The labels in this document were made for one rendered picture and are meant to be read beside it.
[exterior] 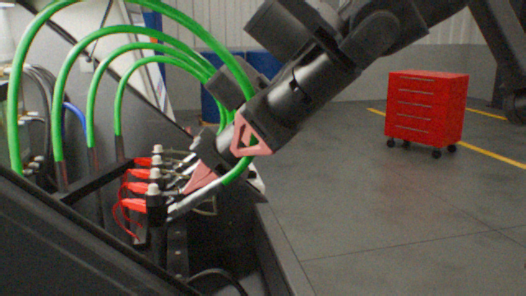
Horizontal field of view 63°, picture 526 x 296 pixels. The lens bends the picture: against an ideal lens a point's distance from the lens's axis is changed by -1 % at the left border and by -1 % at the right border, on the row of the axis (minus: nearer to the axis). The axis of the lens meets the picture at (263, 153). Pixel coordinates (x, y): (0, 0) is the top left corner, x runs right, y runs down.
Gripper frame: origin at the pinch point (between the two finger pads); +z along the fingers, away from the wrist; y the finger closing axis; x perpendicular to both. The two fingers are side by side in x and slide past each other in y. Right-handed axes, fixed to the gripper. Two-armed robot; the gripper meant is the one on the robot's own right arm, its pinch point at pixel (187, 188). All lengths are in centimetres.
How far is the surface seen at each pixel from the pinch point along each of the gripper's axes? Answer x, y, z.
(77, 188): -4.2, 13.4, 16.7
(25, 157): -17.4, 26.8, 28.1
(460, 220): -228, -181, -23
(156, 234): 2.1, -1.7, 9.0
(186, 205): 10.8, -0.4, -2.9
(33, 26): 7.8, 31.2, -5.5
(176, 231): -11.8, -5.9, 14.0
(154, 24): -503, 128, 96
